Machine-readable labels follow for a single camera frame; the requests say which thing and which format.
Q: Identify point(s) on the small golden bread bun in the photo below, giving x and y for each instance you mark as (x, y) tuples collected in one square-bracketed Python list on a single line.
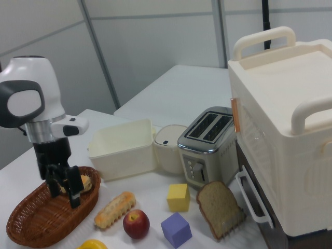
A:
[(86, 182)]

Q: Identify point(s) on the small white lidded bin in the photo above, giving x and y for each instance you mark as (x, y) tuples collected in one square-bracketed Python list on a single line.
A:
[(168, 155)]

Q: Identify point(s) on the cream and chrome toaster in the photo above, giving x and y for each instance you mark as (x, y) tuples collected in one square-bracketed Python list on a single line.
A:
[(218, 160)]

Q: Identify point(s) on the dark brown drawer box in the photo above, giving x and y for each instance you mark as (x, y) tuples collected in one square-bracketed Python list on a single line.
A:
[(298, 242)]

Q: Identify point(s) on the purple foam cube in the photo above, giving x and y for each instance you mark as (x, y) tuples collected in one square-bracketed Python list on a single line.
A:
[(176, 230)]

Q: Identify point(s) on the long cheese bread loaf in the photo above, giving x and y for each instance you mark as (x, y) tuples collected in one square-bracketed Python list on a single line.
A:
[(115, 210)]

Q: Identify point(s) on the brown toast slice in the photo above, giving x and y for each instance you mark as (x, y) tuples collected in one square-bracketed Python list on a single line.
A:
[(218, 205)]

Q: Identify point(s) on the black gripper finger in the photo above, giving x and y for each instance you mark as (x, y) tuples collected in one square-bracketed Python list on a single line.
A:
[(54, 184), (74, 186)]

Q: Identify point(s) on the yellow foam cube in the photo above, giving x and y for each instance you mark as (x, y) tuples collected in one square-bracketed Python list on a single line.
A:
[(178, 198)]

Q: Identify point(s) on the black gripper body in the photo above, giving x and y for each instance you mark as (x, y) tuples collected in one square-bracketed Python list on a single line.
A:
[(52, 153)]

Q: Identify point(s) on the open cream plastic container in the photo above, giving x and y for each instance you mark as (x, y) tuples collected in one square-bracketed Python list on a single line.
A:
[(124, 158)]

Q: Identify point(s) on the red apple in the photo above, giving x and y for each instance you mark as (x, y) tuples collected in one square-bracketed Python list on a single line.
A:
[(136, 224)]

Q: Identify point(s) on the yellow banana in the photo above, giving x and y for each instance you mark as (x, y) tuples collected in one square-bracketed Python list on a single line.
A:
[(92, 245)]

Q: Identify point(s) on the black vertical pole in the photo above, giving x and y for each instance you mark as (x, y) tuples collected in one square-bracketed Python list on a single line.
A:
[(266, 23)]

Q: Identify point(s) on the brown wicker basket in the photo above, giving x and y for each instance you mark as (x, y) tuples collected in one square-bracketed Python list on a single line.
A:
[(41, 223)]

